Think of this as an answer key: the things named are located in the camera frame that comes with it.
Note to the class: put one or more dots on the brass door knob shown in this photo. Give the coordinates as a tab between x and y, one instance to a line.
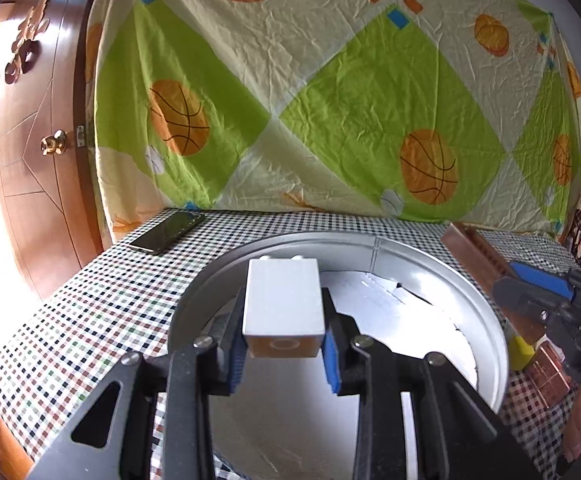
53	143

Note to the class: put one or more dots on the long brown toy block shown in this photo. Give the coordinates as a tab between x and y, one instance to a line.
475	260

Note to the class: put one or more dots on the basketball print bed sheet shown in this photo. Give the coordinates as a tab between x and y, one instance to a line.
345	110

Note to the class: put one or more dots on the round metal tin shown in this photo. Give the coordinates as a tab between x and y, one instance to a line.
420	266

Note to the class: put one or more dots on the small brown toy block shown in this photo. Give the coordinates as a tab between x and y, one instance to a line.
548	372

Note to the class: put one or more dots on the white toy block sun print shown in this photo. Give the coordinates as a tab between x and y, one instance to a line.
280	300

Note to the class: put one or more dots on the yellow toy block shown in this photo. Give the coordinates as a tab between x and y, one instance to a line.
520	352

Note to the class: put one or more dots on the wooden door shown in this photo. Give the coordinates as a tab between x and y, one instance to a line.
35	210

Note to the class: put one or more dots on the checkered tablecloth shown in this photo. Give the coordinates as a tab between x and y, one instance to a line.
95	320

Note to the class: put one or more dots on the metal door latch plate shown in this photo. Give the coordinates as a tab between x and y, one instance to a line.
80	136

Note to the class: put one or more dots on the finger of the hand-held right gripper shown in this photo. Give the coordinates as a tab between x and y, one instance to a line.
540	280
520	300

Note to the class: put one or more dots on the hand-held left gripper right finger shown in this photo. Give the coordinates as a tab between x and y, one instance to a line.
330	360

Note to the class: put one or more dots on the black smartphone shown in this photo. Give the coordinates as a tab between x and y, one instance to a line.
165	234

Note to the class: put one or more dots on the wooden door ornament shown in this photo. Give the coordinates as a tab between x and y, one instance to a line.
23	42

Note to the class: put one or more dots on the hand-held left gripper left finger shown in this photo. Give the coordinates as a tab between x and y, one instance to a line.
235	360

